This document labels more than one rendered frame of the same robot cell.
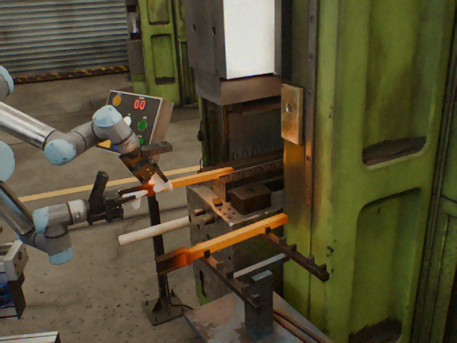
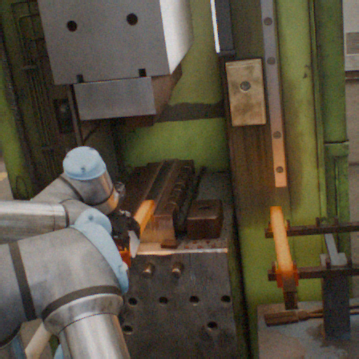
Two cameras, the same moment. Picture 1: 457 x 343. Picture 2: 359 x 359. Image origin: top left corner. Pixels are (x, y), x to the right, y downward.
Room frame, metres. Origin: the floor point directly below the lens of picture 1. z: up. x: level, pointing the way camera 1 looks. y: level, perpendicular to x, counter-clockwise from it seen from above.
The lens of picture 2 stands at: (0.47, 1.18, 1.68)
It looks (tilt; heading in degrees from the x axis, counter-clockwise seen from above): 21 degrees down; 309
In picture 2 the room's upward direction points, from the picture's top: 8 degrees counter-clockwise
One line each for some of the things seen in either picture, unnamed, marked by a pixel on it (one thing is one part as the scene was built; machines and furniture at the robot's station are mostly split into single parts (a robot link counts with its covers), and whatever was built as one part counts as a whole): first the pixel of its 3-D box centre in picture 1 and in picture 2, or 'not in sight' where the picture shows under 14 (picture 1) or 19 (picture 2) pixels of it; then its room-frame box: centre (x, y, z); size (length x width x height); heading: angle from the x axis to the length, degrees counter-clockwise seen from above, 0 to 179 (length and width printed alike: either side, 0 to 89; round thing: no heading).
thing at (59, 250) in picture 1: (55, 243); not in sight; (1.28, 0.57, 0.89); 0.11 x 0.08 x 0.11; 56
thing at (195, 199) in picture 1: (271, 233); (182, 272); (1.60, -0.16, 0.69); 0.56 x 0.38 x 0.45; 117
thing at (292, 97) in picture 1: (292, 113); (246, 93); (1.33, -0.20, 1.27); 0.09 x 0.02 x 0.17; 27
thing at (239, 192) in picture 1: (251, 198); (205, 219); (1.42, -0.08, 0.95); 0.12 x 0.08 x 0.06; 117
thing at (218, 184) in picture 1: (260, 169); (152, 196); (1.65, -0.13, 0.96); 0.42 x 0.20 x 0.09; 117
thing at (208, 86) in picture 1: (259, 77); (133, 78); (1.65, -0.13, 1.32); 0.42 x 0.20 x 0.10; 117
